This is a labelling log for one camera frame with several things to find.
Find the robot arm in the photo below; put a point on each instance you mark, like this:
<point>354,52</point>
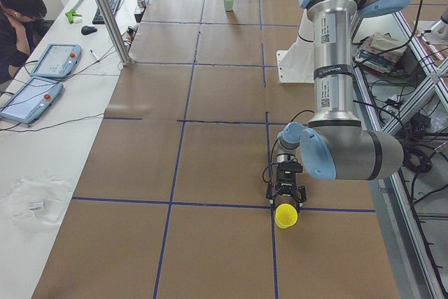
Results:
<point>333,145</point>
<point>439,28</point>

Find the black marker pen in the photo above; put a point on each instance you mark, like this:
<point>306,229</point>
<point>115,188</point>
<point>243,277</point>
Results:
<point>94,55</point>

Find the metal cup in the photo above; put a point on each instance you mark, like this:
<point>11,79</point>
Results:
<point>141,3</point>

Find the aluminium frame post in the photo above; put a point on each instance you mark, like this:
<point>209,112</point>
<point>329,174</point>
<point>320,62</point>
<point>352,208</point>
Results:
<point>113,31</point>

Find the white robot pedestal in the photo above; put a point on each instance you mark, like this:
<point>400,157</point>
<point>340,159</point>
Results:
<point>296,65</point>

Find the yellow cup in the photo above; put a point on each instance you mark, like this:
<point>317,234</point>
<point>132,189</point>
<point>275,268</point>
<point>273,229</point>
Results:
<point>285,216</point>

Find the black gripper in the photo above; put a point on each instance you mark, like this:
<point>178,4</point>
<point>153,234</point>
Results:
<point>282,177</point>

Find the clear plastic bag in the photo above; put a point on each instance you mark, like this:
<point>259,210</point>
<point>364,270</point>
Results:
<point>34,204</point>

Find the teach pendant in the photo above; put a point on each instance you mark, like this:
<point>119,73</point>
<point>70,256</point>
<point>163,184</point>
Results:
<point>31,100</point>
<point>57,61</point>

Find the black computer mouse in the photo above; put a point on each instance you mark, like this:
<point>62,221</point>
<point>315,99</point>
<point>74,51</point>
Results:
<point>87,30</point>

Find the green white spray bottle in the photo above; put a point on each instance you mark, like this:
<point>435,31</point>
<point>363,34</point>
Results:
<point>73,16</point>

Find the light green cup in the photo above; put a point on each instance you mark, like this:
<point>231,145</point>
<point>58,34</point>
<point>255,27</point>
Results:
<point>228,5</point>

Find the stack of books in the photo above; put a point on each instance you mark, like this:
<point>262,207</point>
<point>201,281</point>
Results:
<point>380,52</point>

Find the seated person dark hair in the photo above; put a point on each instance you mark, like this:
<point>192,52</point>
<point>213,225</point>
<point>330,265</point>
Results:
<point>22,25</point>

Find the lower teach pendant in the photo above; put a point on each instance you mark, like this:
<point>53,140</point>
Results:
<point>31,100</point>

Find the upper teach pendant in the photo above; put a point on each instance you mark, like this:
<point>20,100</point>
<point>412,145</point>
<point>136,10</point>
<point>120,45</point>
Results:
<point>57,61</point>

